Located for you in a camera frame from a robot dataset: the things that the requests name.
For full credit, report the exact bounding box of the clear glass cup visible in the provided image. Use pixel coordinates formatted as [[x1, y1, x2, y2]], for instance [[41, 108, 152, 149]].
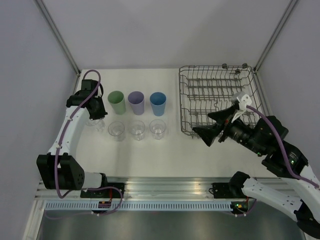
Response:
[[85, 119, 105, 133], [107, 121, 125, 142], [149, 119, 167, 140], [128, 120, 146, 141]]

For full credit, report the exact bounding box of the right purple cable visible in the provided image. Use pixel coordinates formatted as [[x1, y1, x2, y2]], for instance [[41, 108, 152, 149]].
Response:
[[246, 104, 320, 188]]

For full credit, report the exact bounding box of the grey wire dish rack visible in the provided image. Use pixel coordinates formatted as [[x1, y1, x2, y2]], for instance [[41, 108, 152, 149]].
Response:
[[178, 63, 270, 138]]

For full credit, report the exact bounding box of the green plastic cup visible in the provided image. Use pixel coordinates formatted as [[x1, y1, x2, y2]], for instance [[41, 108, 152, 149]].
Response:
[[107, 90, 126, 115]]

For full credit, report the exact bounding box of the aluminium frame post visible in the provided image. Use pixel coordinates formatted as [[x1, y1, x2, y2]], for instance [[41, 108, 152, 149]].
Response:
[[253, 0, 300, 115], [34, 0, 81, 105]]

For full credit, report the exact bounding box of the left aluminium frame post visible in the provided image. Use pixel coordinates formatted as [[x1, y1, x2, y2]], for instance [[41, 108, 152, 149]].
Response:
[[34, 0, 81, 105]]

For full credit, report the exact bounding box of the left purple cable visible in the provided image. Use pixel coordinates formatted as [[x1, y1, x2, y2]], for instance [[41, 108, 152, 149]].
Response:
[[54, 69, 102, 200]]

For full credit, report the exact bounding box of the right aluminium frame post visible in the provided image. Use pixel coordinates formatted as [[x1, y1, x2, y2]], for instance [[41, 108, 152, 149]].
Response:
[[253, 0, 300, 115]]

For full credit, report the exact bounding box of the aluminium mounting rail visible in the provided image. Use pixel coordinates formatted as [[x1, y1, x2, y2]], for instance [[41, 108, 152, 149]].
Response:
[[35, 177, 296, 201]]

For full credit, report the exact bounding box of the purple cable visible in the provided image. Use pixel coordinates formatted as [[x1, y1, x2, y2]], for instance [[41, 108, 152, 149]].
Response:
[[246, 104, 320, 188], [54, 69, 102, 200]]

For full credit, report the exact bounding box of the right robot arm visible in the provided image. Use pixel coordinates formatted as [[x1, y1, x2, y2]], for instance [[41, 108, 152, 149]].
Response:
[[192, 103, 320, 239]]

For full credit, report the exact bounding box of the blue plastic cup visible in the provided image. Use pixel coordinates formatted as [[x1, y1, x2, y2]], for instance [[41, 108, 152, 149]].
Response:
[[149, 92, 167, 117]]

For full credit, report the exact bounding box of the purple plastic cup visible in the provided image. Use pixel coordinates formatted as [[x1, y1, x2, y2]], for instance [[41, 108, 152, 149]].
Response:
[[127, 91, 145, 116]]

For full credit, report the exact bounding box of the white slotted cable duct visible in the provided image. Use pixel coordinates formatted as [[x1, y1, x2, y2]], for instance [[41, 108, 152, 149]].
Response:
[[45, 200, 232, 212]]

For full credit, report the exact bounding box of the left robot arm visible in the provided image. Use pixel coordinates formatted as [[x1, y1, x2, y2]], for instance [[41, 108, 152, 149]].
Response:
[[36, 79, 124, 199]]

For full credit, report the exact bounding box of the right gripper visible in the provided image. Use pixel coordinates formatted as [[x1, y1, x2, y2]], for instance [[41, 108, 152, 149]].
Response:
[[192, 104, 266, 155]]

